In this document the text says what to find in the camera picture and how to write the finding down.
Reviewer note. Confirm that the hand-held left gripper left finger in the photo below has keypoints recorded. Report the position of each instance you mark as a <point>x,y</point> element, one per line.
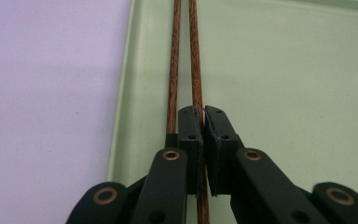
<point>190,140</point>

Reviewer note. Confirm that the brown wooden chopstick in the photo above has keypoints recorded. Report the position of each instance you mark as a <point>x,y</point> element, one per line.
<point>174,68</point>
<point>195,62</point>

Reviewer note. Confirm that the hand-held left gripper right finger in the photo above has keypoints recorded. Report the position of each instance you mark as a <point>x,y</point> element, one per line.
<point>220,149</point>

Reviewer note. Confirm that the green tray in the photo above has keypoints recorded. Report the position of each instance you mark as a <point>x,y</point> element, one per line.
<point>276,93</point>

